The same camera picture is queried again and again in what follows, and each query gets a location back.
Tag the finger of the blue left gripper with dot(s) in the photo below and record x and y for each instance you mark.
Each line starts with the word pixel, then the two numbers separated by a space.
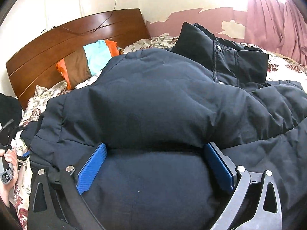
pixel 24 156

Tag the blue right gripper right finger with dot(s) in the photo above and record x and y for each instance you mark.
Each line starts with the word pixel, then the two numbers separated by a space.
pixel 222 167

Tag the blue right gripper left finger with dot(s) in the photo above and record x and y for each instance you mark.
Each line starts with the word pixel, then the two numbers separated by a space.
pixel 90 169

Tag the dark navy padded jacket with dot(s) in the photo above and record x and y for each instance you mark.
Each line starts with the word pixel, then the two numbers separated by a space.
pixel 155 109

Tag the person's left hand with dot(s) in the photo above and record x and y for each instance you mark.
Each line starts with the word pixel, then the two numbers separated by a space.
pixel 11 158

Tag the wooden brown headboard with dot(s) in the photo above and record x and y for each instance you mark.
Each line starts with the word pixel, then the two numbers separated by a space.
pixel 34 64

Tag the orange brown blue pillow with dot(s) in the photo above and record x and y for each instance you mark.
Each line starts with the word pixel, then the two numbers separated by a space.
pixel 87 61

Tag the floral patterned bed quilt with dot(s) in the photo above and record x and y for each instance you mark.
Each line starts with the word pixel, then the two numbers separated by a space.
pixel 279 68

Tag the pink tied curtain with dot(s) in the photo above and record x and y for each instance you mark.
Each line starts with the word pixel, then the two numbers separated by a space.
pixel 277 26

